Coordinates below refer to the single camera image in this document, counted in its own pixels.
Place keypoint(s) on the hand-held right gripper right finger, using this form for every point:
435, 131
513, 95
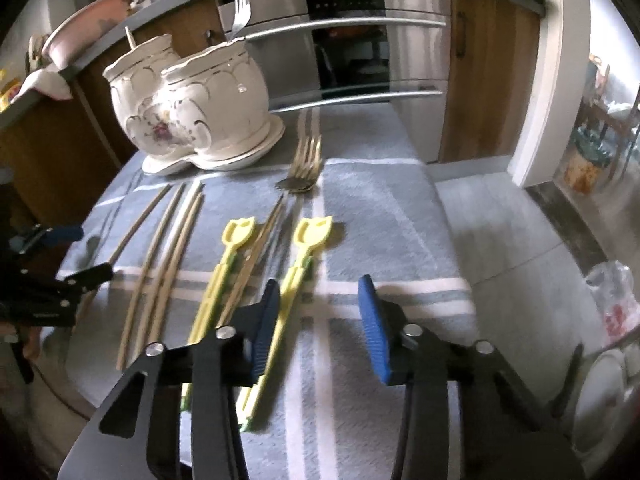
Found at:
374, 325

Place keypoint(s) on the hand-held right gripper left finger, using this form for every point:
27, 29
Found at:
267, 322

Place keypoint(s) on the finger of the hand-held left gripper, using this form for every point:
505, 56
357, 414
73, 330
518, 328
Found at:
90, 274
65, 234

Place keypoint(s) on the wooden chopstick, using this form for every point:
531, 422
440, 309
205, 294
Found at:
197, 210
176, 206
141, 224
196, 199
130, 40

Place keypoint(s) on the golden fork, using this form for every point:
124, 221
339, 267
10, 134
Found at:
265, 231
312, 160

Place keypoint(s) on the yellow tulip-topped plastic stick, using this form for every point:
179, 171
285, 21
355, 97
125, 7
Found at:
239, 232

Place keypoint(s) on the yellow plastic fork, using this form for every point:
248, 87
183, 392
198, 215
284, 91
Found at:
312, 232

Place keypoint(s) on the white floral ceramic cutlery holder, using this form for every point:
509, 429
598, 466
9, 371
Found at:
220, 105

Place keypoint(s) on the wooden cabinet door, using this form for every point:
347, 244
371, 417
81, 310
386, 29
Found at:
50, 160
495, 90

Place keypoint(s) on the grey plaid tablecloth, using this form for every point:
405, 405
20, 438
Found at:
380, 220

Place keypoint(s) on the white cloth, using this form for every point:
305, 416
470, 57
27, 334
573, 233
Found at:
42, 82

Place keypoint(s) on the pink bowl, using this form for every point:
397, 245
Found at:
85, 30

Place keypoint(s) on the white plate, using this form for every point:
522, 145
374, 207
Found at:
600, 395

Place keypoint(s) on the clear plastic bag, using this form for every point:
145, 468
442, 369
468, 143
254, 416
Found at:
612, 305

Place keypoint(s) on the patterned waste bin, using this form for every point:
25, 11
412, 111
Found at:
582, 165

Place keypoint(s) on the stainless steel oven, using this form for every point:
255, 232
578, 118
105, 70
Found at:
415, 60

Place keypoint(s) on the silver fork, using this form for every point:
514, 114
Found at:
240, 15

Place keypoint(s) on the wooden chair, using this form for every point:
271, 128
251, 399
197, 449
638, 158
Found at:
602, 105

